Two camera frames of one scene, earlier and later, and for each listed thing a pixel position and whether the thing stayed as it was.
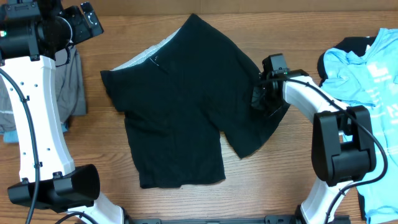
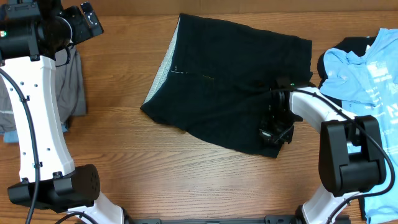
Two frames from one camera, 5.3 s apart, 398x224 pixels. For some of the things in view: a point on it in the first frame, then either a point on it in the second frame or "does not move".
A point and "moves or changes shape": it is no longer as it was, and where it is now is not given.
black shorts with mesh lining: x=180 y=97 moves or changes shape
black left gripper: x=83 y=33 does not move
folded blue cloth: x=12 y=136 does not move
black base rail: x=157 y=219 does not move
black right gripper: x=257 y=105 -> x=265 y=132
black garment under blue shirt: x=359 y=45 does not move
